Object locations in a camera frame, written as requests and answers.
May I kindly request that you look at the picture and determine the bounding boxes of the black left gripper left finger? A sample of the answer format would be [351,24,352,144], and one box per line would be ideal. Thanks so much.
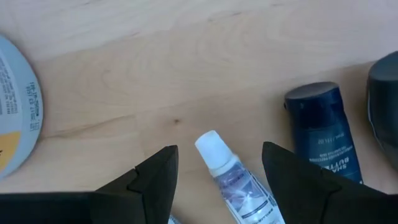
[90,145,179,224]

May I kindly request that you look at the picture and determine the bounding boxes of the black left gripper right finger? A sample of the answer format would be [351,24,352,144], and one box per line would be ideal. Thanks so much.
[261,141,389,224]

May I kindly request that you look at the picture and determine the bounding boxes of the clear tube with white cap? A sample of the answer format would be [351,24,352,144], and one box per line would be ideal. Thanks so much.
[194,129,285,224]

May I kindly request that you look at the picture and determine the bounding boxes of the navy shave butter tube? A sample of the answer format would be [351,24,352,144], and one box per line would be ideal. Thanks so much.
[284,82,364,185]

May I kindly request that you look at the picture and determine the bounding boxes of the grey roll-on deodorant bottle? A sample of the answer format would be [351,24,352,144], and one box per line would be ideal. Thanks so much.
[366,51,398,170]

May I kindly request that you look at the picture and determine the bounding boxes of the round light blue tin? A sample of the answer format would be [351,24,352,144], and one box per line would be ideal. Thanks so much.
[0,34,44,180]

